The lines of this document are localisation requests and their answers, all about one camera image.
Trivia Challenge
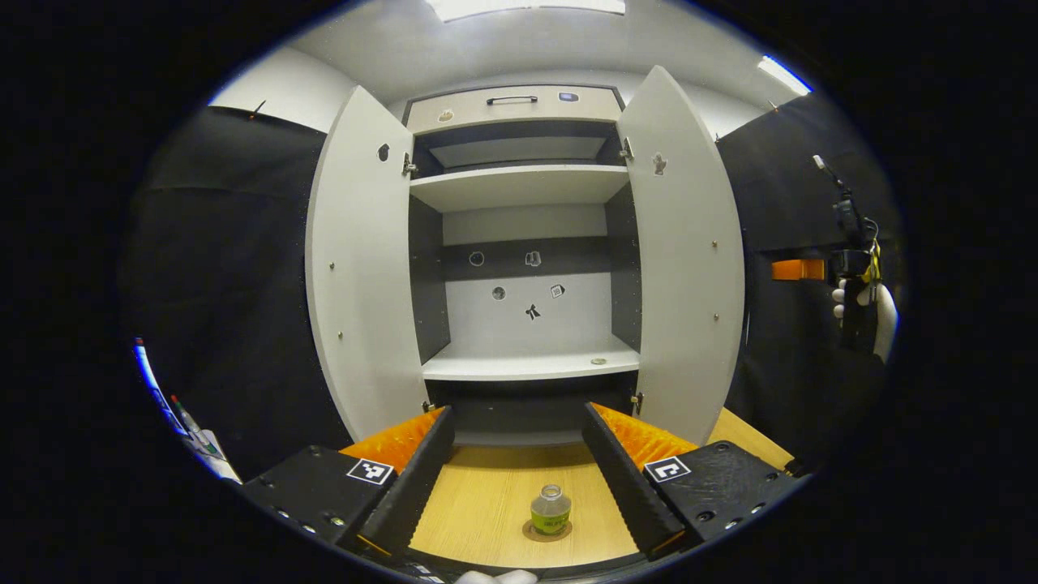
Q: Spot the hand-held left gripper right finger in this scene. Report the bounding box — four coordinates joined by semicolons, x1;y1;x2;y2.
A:
581;401;812;562

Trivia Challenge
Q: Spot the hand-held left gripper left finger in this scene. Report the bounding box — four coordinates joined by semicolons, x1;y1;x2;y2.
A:
242;406;456;559

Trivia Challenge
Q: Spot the green label plastic bottle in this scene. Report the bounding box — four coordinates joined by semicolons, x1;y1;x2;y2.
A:
530;484;573;536

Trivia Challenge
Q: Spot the white cabinet door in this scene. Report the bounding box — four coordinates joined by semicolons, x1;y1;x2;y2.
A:
306;85;431;443
616;65;745;445

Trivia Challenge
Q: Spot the white cabinet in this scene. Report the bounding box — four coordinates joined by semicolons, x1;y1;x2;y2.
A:
403;84;643;447

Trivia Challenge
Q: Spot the white cabinet shelf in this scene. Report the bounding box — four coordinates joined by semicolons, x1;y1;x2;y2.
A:
422;337;641;382
410;165;632;213

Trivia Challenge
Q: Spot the white cabinet drawer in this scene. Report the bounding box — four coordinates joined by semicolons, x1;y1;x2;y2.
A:
405;85;624;135

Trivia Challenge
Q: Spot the ceiling light panel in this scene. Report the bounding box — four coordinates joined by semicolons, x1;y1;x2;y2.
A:
758;55;813;97
426;0;627;23

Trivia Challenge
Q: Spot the black backdrop cloth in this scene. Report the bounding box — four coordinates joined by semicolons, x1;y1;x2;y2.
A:
122;93;905;481

